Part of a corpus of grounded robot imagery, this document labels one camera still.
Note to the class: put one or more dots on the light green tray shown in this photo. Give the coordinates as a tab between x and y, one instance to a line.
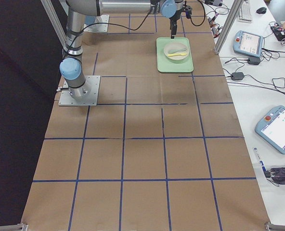
166	65

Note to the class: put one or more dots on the far teach pendant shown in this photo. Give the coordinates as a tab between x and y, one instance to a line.
248	44

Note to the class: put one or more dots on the teach pendant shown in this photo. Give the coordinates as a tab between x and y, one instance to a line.
272	128
248	44

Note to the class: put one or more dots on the white keyboard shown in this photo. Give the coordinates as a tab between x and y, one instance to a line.
244	14

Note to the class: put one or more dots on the yellow plastic fork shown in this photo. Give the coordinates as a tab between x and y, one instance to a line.
177	54

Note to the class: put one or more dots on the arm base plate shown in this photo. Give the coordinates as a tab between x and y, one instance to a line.
100	26
87	95

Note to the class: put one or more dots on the near teach pendant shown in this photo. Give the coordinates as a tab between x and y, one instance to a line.
272	128

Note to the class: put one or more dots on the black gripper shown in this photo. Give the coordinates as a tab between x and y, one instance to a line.
174	21

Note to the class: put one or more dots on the black power adapter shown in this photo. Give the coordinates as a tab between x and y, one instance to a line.
236	76
253	60

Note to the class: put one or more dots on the dark folded cloth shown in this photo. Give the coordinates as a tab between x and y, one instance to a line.
276	176

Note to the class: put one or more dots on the black computer mouse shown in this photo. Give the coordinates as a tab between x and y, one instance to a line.
261	10

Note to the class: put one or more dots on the aluminium frame post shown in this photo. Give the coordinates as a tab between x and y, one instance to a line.
227	25

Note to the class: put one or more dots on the white round plate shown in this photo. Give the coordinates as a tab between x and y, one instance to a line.
175	45

